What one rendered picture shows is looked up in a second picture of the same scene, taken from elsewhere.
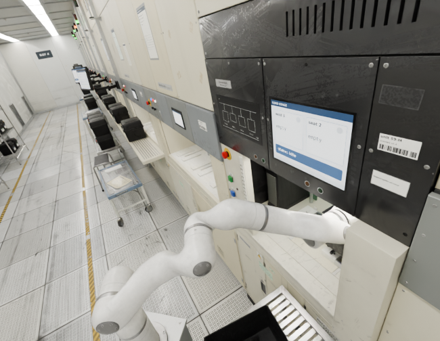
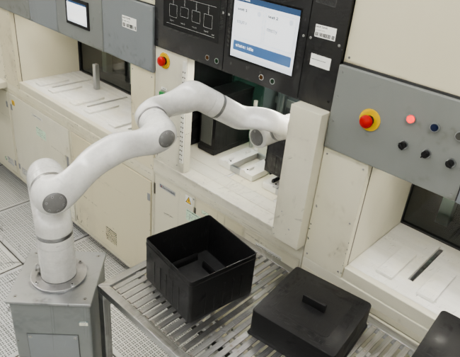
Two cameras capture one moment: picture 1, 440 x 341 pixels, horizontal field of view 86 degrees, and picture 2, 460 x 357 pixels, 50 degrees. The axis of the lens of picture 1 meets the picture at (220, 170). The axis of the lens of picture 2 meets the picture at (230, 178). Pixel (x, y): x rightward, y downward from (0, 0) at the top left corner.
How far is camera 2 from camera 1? 1.04 m
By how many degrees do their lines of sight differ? 22
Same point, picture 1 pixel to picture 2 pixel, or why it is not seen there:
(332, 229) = (279, 120)
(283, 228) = (238, 117)
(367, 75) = not seen: outside the picture
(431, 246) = (341, 103)
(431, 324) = (342, 173)
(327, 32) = not seen: outside the picture
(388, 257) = (317, 117)
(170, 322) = (85, 256)
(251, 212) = (212, 94)
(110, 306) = (61, 178)
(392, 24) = not seen: outside the picture
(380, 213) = (314, 88)
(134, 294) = (85, 171)
